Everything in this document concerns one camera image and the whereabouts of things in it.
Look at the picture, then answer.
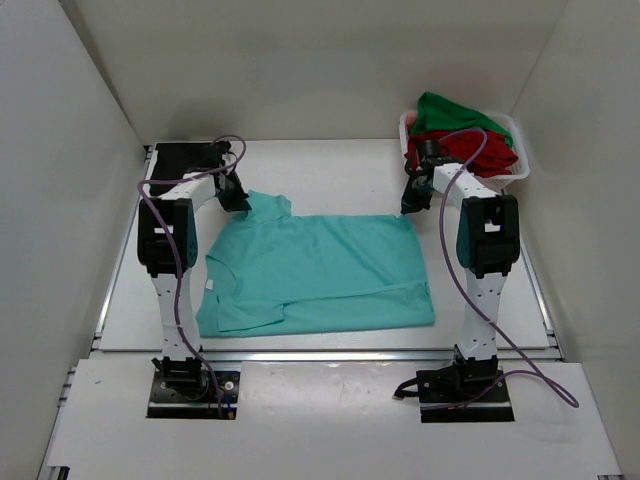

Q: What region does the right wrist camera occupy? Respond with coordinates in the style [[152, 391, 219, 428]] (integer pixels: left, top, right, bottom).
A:
[[416, 140, 454, 169]]

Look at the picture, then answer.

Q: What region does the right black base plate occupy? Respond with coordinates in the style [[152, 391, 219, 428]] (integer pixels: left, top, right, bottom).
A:
[[392, 365, 515, 424]]

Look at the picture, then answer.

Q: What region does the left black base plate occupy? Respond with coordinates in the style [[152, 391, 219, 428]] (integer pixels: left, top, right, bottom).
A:
[[146, 358, 241, 421]]

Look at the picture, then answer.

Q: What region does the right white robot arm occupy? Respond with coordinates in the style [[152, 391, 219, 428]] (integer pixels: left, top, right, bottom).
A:
[[394, 163, 521, 404]]

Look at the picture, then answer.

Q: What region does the white plastic basket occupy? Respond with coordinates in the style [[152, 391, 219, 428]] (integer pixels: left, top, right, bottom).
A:
[[398, 110, 530, 191]]

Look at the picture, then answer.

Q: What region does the red t shirt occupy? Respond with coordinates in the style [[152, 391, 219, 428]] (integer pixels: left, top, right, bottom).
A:
[[404, 131, 518, 178]]

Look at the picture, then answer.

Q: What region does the aluminium rail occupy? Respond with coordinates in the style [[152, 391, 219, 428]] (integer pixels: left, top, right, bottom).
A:
[[89, 348, 561, 363]]

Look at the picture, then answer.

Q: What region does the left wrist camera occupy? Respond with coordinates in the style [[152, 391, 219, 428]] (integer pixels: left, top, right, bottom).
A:
[[195, 140, 237, 175]]

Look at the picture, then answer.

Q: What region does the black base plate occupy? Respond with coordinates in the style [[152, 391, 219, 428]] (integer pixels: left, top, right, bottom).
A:
[[146, 358, 241, 421], [392, 365, 515, 424]]

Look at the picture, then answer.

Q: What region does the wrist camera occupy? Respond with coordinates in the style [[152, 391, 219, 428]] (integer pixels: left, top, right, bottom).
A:
[[195, 140, 237, 175], [416, 140, 454, 169]]

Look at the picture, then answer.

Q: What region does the teal t shirt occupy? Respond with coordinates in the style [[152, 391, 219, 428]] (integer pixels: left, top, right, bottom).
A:
[[196, 192, 435, 338]]

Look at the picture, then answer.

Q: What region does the green t shirt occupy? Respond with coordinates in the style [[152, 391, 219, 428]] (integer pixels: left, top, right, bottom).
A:
[[410, 92, 513, 147]]

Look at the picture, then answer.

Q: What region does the folded black t shirt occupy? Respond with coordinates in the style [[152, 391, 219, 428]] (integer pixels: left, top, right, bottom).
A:
[[146, 140, 221, 198]]

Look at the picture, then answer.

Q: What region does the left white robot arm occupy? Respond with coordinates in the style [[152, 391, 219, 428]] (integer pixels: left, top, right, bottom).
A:
[[137, 168, 251, 403]]

